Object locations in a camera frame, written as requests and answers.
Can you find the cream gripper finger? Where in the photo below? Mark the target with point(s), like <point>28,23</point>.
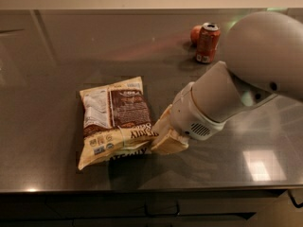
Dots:
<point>169,142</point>
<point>162,125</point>

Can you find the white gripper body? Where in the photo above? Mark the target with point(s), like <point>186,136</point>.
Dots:
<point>189,117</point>

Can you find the brown and cream chip bag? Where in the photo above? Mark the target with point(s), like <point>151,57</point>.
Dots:
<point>117,122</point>

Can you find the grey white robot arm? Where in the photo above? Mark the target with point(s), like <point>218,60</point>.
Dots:
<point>262,58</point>

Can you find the red coke can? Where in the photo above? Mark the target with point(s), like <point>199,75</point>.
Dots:
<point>207,43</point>

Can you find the orange fruit behind can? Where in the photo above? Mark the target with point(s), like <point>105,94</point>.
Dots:
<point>194,34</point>

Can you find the dark drawer handle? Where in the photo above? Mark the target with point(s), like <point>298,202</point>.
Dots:
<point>161,209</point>

